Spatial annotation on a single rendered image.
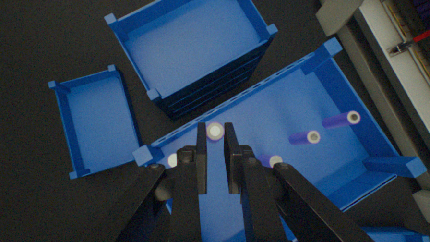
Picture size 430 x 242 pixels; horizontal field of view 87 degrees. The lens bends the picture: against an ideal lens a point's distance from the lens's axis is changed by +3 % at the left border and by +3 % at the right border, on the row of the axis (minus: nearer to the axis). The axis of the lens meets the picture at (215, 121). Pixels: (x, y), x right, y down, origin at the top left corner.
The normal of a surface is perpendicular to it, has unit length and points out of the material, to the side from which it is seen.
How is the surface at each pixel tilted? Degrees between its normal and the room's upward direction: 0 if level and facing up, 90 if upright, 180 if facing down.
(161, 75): 0
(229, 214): 0
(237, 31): 0
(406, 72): 18
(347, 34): 90
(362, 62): 90
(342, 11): 90
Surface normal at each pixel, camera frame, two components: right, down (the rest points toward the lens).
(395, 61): -0.25, -0.01
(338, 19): -0.91, 0.40
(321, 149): 0.04, -0.14
